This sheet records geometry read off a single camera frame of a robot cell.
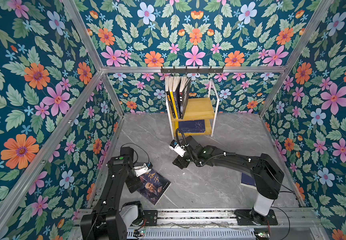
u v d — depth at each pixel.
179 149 0.73
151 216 0.74
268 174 0.50
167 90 0.75
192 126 1.03
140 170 0.73
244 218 0.72
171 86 0.77
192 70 0.91
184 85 0.78
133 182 0.69
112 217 0.39
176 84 0.78
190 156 0.65
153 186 0.83
